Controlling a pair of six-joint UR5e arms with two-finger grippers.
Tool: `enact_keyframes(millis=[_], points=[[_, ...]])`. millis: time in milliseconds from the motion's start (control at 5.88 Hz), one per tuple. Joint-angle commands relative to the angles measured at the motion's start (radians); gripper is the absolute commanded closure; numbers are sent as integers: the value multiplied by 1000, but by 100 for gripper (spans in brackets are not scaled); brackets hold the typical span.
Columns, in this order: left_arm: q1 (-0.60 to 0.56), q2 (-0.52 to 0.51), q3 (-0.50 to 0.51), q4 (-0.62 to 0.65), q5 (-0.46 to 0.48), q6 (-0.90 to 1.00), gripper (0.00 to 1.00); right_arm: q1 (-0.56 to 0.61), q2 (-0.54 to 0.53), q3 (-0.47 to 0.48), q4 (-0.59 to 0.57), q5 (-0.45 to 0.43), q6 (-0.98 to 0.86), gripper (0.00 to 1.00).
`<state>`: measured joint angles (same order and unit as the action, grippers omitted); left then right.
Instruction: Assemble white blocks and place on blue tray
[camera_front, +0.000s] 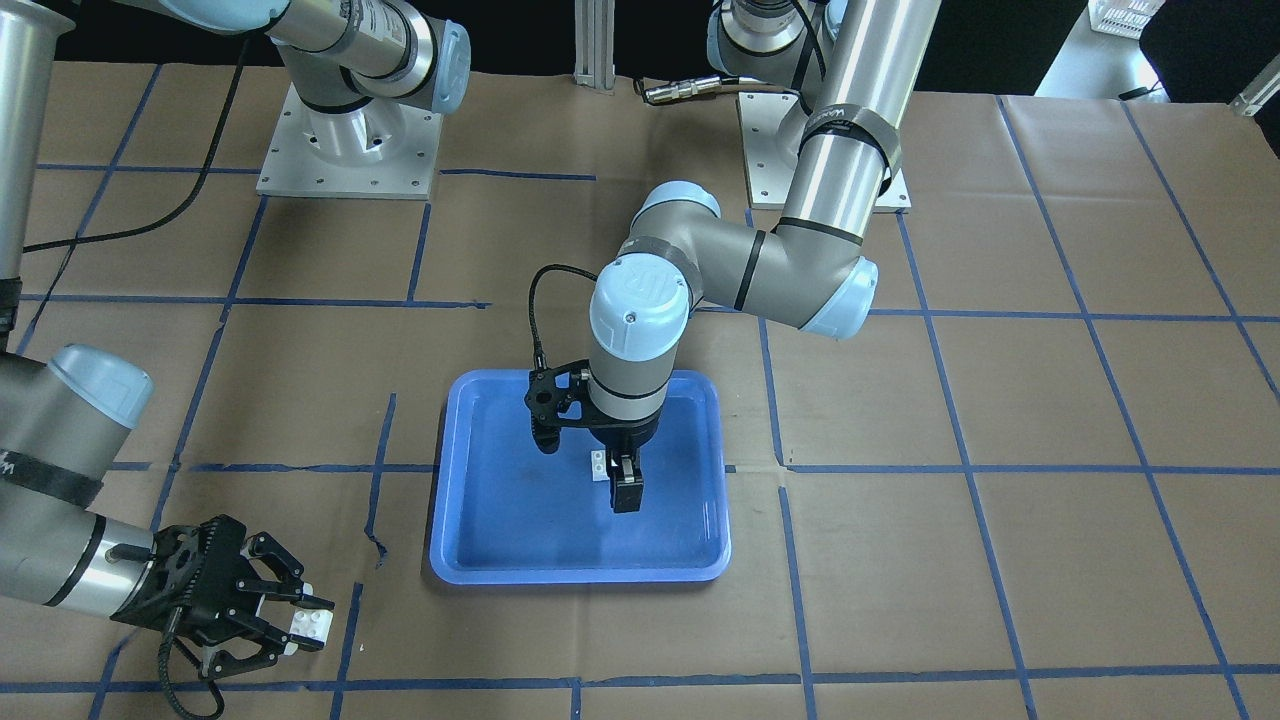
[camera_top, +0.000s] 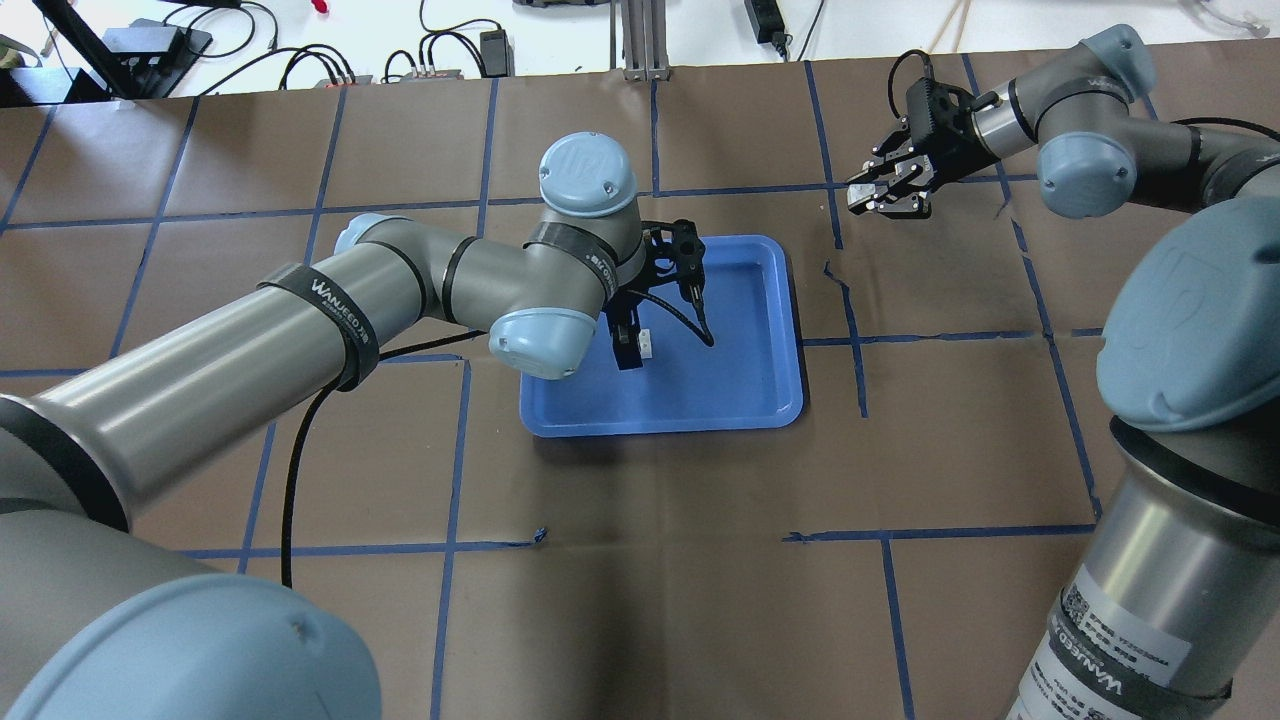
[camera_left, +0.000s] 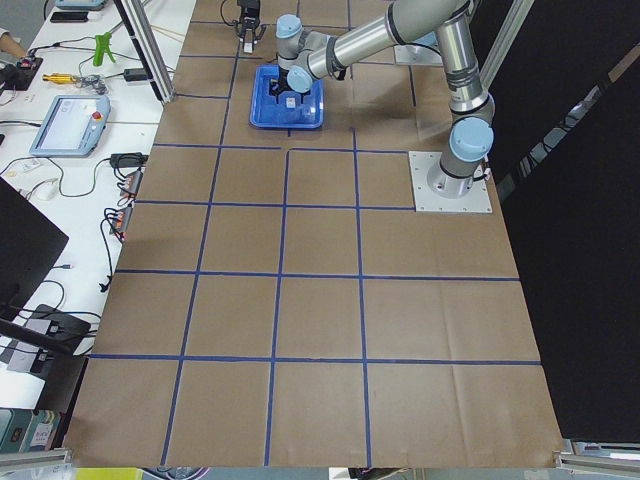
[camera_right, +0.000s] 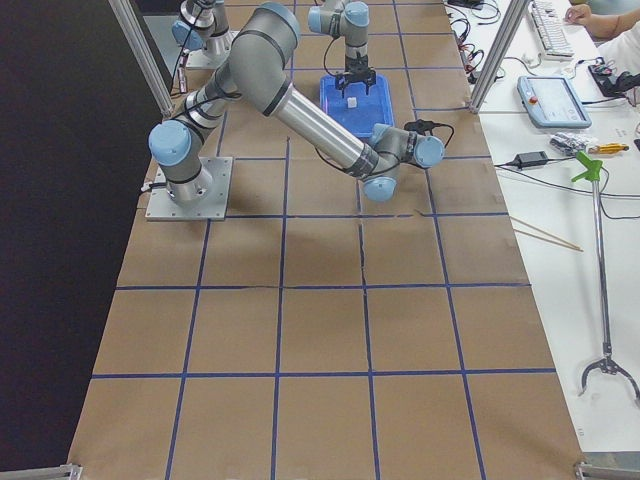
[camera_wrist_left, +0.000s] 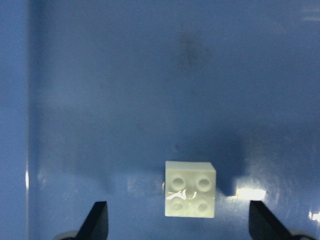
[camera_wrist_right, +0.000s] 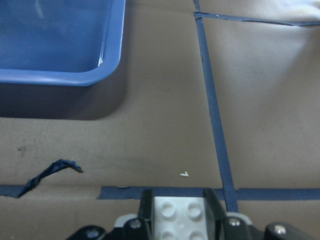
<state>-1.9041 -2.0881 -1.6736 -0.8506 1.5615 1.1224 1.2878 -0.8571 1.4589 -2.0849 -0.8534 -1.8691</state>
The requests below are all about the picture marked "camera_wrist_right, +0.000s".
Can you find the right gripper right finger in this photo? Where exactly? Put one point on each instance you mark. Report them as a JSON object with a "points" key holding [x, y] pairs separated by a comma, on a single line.
{"points": [[222, 225]]}

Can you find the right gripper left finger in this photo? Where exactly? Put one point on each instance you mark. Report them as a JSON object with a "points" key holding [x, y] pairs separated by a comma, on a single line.
{"points": [[136, 228]]}

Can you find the white block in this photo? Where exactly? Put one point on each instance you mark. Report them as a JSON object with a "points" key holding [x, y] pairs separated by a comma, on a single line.
{"points": [[179, 218]]}

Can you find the blue plastic tray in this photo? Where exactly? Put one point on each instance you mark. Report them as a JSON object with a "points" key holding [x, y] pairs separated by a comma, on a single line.
{"points": [[60, 42]]}

